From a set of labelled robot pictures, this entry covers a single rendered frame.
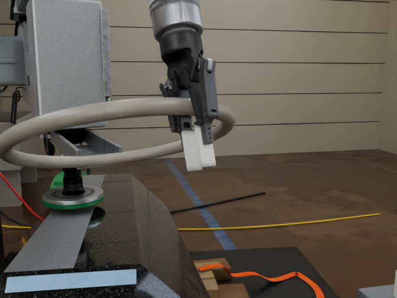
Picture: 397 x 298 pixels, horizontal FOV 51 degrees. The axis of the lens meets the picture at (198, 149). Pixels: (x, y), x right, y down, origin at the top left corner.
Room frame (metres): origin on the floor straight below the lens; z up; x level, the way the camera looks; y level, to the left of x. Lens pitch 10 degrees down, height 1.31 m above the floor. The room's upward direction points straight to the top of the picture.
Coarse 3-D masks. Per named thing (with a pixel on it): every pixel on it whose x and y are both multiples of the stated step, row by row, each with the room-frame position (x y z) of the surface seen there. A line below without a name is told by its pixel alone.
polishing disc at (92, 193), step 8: (48, 192) 1.46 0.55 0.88; (56, 192) 1.46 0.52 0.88; (88, 192) 1.46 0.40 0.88; (96, 192) 1.46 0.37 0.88; (48, 200) 1.37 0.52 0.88; (56, 200) 1.36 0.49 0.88; (64, 200) 1.36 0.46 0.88; (72, 200) 1.36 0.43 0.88; (80, 200) 1.36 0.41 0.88; (88, 200) 1.38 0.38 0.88
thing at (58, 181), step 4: (88, 168) 3.05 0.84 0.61; (88, 172) 3.04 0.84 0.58; (56, 176) 2.96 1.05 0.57; (60, 176) 2.96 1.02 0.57; (56, 180) 2.93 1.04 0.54; (60, 180) 2.92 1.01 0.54; (52, 184) 2.94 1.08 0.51; (56, 184) 2.91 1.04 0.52; (60, 184) 2.91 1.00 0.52; (52, 188) 2.89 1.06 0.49
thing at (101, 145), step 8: (48, 136) 1.46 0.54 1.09; (56, 136) 1.33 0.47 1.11; (88, 136) 1.42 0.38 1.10; (96, 136) 1.30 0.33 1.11; (56, 144) 1.35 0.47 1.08; (64, 144) 1.19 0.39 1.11; (72, 144) 1.12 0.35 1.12; (88, 144) 1.42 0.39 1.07; (96, 144) 1.31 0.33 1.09; (104, 144) 1.21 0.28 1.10; (112, 144) 1.13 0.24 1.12; (64, 152) 1.19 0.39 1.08; (72, 152) 1.07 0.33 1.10; (80, 152) 1.03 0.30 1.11; (88, 152) 1.24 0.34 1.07; (96, 152) 1.24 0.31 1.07; (104, 152) 1.22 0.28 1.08; (112, 152) 1.13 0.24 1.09; (120, 152) 1.07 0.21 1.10; (80, 168) 1.03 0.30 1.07
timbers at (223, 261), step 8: (224, 264) 2.51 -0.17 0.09; (216, 272) 2.43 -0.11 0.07; (224, 272) 2.44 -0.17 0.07; (216, 280) 2.43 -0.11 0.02; (224, 288) 2.18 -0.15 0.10; (232, 288) 2.18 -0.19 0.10; (240, 288) 2.18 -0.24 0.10; (224, 296) 2.09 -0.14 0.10; (232, 296) 2.09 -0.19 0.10; (240, 296) 2.09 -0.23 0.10; (248, 296) 2.09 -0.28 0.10
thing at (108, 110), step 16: (64, 112) 0.64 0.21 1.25; (80, 112) 0.64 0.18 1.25; (96, 112) 0.64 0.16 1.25; (112, 112) 0.64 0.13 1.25; (128, 112) 0.64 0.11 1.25; (144, 112) 0.65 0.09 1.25; (160, 112) 0.66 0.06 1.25; (176, 112) 0.68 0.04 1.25; (192, 112) 0.70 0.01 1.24; (224, 112) 0.77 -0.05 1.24; (16, 128) 0.67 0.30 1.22; (32, 128) 0.65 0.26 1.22; (48, 128) 0.64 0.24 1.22; (224, 128) 0.88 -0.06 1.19; (0, 144) 0.71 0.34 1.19; (16, 144) 0.70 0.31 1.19; (176, 144) 1.05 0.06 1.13; (16, 160) 0.84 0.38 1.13; (32, 160) 0.90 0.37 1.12; (48, 160) 0.95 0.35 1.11; (64, 160) 0.99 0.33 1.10; (80, 160) 1.02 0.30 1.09; (96, 160) 1.04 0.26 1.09; (112, 160) 1.06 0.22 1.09; (128, 160) 1.07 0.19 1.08
